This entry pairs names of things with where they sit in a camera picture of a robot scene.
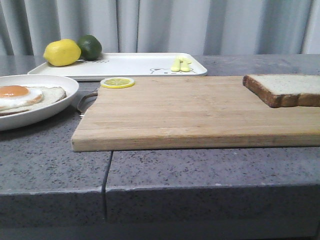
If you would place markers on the bread slice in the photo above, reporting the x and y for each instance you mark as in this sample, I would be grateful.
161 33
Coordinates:
50 95
285 90

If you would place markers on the white round plate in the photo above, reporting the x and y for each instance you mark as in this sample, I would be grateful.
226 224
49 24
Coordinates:
13 121

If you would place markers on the white rectangular bear tray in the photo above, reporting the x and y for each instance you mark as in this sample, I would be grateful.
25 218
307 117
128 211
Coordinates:
122 65

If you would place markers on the wooden cutting board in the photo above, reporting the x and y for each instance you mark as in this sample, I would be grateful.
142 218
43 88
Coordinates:
191 112

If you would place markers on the yellow plastic fork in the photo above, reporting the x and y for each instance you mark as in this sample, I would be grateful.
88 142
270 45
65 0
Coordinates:
177 64

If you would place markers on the lemon slice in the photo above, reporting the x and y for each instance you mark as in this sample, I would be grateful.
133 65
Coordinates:
117 82

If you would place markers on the green lime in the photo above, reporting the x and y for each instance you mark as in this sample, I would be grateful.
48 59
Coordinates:
91 48

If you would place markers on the grey curtain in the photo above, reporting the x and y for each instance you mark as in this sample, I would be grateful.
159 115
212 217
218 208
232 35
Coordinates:
197 27

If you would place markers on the yellow lemon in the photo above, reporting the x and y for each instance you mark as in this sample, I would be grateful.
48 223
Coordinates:
63 52

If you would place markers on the fried egg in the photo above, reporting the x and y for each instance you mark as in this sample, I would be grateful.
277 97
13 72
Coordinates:
14 96

